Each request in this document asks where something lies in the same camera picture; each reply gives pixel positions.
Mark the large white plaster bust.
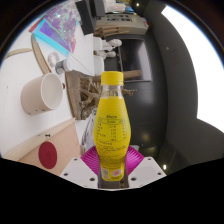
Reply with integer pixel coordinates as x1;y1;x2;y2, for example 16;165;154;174
99;38;123;51

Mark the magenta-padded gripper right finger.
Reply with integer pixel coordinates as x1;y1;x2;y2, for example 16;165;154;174
123;145;167;190

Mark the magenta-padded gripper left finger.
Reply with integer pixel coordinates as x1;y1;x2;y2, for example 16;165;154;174
59;146;102;190

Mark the small jar with white lid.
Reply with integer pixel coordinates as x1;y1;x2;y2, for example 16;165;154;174
54;58;74;75

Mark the beige speckled mug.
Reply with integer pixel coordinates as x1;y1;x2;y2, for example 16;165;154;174
20;72;64;116

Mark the flat round red coaster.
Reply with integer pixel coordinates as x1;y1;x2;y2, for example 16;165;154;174
37;141;58;170

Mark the small white plaster bust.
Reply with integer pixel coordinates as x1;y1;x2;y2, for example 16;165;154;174
95;49;117;60

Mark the curved thin wooden strip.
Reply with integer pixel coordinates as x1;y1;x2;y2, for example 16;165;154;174
30;33;53;75

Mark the yellow drink bottle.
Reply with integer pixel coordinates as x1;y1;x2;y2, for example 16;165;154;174
93;70;132;183

